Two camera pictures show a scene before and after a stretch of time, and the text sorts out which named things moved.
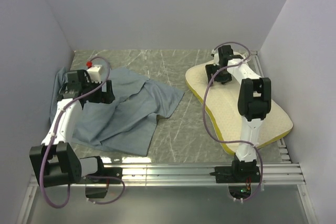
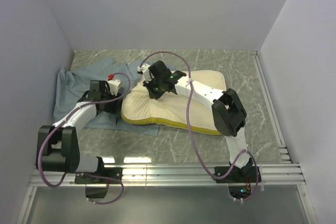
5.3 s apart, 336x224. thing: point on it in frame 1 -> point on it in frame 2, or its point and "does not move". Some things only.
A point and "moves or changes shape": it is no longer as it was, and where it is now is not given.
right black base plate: (240, 172) does not move
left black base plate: (101, 171) does not move
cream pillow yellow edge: (222, 103) -> (169, 111)
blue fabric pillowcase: (126, 124) moves or changes shape
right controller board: (239, 192) does not move
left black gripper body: (98, 96) -> (111, 106)
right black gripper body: (222, 77) -> (155, 87)
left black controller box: (95, 192) does not move
